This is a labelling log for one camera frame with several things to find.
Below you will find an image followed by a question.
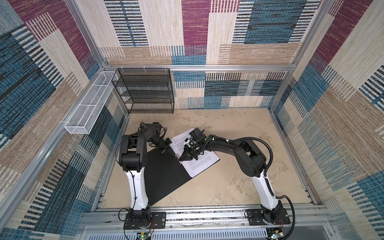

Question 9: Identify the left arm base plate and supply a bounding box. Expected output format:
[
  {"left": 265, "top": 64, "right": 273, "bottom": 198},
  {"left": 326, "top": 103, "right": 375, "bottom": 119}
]
[{"left": 124, "top": 211, "right": 167, "bottom": 230}]

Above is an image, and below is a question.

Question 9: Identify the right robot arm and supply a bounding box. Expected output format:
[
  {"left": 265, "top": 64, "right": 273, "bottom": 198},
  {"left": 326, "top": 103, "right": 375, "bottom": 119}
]
[{"left": 179, "top": 129, "right": 283, "bottom": 225}]

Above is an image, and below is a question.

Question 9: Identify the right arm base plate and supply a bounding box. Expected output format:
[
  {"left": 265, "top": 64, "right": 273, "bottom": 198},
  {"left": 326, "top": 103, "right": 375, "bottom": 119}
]
[{"left": 244, "top": 208, "right": 291, "bottom": 226}]

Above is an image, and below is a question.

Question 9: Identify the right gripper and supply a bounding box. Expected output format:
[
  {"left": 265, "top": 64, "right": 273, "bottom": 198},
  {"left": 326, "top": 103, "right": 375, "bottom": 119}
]
[{"left": 179, "top": 141, "right": 203, "bottom": 161}]

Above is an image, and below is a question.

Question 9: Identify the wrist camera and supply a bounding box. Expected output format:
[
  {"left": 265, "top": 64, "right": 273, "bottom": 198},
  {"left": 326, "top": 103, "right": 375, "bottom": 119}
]
[
  {"left": 190, "top": 128, "right": 206, "bottom": 142},
  {"left": 149, "top": 122, "right": 162, "bottom": 136}
]

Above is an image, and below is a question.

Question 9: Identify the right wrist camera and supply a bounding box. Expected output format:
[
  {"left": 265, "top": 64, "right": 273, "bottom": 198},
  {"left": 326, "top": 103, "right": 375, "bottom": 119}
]
[{"left": 190, "top": 128, "right": 206, "bottom": 142}]

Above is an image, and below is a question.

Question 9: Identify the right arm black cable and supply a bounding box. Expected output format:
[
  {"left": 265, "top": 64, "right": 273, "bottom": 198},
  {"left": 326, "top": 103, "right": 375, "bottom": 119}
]
[{"left": 227, "top": 136, "right": 296, "bottom": 240}]

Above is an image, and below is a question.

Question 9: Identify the text sheet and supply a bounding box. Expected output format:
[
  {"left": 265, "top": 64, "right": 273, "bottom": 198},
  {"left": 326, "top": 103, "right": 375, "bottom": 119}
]
[{"left": 171, "top": 128, "right": 220, "bottom": 178}]

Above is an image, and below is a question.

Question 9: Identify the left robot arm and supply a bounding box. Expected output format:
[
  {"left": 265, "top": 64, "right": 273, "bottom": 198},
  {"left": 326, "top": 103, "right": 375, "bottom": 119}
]
[{"left": 117, "top": 122, "right": 172, "bottom": 229}]

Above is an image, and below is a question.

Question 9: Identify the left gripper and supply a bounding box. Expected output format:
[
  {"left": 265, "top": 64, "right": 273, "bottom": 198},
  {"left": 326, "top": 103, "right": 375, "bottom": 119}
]
[{"left": 149, "top": 138, "right": 175, "bottom": 157}]

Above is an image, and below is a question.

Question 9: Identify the black wire shelf rack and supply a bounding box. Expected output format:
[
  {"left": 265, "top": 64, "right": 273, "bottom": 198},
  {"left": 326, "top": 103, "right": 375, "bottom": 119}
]
[{"left": 112, "top": 68, "right": 175, "bottom": 114}]

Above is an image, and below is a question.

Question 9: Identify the white mesh wall basket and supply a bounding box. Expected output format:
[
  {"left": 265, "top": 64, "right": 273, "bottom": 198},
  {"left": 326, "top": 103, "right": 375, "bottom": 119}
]
[{"left": 65, "top": 71, "right": 115, "bottom": 135}]

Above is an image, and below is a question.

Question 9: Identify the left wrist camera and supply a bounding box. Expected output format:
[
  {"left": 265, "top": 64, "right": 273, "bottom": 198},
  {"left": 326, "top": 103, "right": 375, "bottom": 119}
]
[{"left": 149, "top": 122, "right": 162, "bottom": 136}]

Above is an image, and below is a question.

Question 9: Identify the red folder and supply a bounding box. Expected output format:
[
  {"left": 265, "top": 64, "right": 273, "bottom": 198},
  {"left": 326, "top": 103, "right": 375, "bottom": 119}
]
[{"left": 144, "top": 149, "right": 192, "bottom": 206}]

